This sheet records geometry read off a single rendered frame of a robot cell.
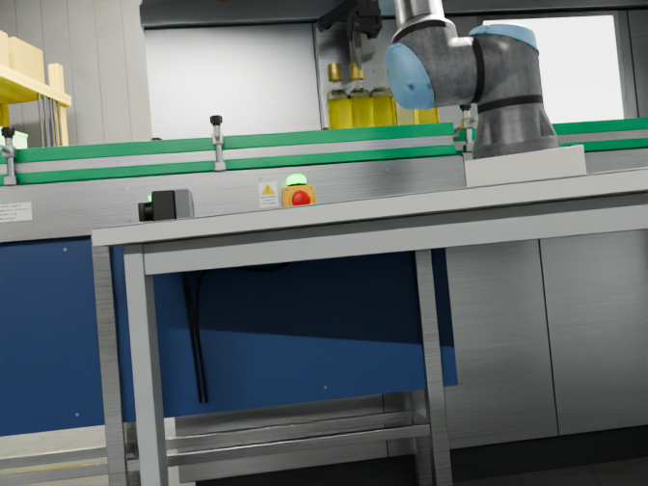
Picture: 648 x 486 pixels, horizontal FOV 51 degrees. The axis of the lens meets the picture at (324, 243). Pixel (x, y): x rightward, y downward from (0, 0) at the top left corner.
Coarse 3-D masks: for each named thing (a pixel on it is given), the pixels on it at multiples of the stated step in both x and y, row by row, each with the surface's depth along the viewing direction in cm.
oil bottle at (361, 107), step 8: (360, 88) 177; (352, 96) 175; (360, 96) 176; (368, 96) 176; (352, 104) 175; (360, 104) 175; (368, 104) 176; (352, 112) 175; (360, 112) 175; (368, 112) 176; (352, 120) 175; (360, 120) 175; (368, 120) 176
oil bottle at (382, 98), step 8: (376, 88) 177; (384, 88) 177; (376, 96) 176; (384, 96) 176; (392, 96) 177; (376, 104) 176; (384, 104) 176; (392, 104) 177; (376, 112) 176; (384, 112) 176; (392, 112) 177; (376, 120) 176; (384, 120) 176; (392, 120) 176
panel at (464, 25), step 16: (464, 16) 196; (480, 16) 197; (496, 16) 197; (512, 16) 198; (528, 16) 198; (544, 16) 199; (560, 16) 200; (576, 16) 200; (592, 16) 201; (320, 32) 191; (336, 32) 191; (384, 32) 193; (464, 32) 196; (320, 48) 190; (336, 48) 191; (384, 48) 193; (320, 64) 190; (368, 64) 192; (384, 64) 192; (320, 80) 190; (368, 80) 192; (624, 80) 201; (320, 96) 192; (624, 96) 201; (448, 112) 194; (624, 112) 201
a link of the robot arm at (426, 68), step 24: (408, 0) 121; (432, 0) 121; (408, 24) 119; (432, 24) 118; (408, 48) 117; (432, 48) 117; (456, 48) 117; (408, 72) 116; (432, 72) 116; (456, 72) 117; (408, 96) 118; (432, 96) 118; (456, 96) 119
